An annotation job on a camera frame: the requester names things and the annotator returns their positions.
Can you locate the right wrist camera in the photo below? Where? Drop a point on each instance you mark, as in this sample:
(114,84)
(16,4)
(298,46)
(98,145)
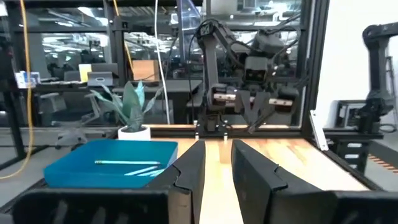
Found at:
(255,70)

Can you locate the white plant pot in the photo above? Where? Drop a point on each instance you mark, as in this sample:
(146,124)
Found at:
(133,135)

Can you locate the brown cardboard box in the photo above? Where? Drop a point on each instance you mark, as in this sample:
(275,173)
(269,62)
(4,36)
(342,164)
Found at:
(146,71)

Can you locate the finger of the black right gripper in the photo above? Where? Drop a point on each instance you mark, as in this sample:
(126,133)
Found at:
(262,104)
(244,102)

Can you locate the neighbouring black robot arm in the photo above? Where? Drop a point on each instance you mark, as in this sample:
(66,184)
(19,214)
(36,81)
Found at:
(377,77)

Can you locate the blue plastic tray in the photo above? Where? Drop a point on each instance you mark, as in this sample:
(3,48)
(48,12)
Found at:
(77,174)

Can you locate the white and blue box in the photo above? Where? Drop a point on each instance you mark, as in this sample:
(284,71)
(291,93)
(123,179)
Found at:
(26,79)

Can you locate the yellow paper sheet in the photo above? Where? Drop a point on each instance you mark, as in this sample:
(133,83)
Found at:
(84,73)

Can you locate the black aluminium table frame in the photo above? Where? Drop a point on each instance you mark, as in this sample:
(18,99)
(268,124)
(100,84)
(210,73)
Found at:
(314,62)

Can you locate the silver corner bracket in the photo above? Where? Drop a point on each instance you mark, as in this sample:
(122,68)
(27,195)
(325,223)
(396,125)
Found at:
(318,130)

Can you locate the teal pencil with banded ferrule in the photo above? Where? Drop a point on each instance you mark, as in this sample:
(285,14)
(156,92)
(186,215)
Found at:
(130,162)

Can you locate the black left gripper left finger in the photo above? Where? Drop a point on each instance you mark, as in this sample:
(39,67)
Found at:
(180,199)

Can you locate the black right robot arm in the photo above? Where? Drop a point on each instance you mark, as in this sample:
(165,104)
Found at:
(211,62)

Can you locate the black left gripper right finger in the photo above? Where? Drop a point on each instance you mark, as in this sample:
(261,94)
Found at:
(264,199)

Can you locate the green snake plant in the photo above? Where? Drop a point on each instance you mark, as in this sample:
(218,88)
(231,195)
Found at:
(132,105)

